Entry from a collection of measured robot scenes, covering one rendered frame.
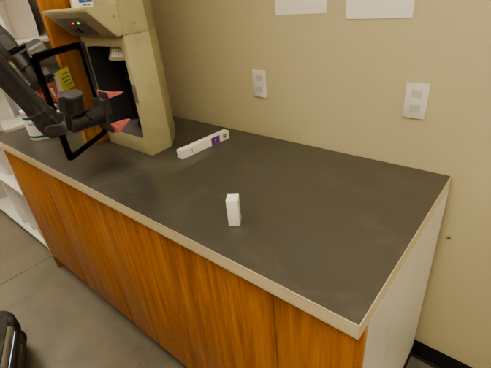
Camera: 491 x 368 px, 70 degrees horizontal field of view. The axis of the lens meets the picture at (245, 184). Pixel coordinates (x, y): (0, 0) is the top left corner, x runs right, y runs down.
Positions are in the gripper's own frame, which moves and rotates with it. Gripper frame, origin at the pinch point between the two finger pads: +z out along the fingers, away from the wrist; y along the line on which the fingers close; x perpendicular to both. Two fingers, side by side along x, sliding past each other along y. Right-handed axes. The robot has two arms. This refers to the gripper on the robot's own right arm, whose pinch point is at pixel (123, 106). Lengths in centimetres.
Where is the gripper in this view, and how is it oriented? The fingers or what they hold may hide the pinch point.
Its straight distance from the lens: 131.6
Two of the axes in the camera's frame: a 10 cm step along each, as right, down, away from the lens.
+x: -7.7, -2.5, 5.8
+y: -0.9, -8.7, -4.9
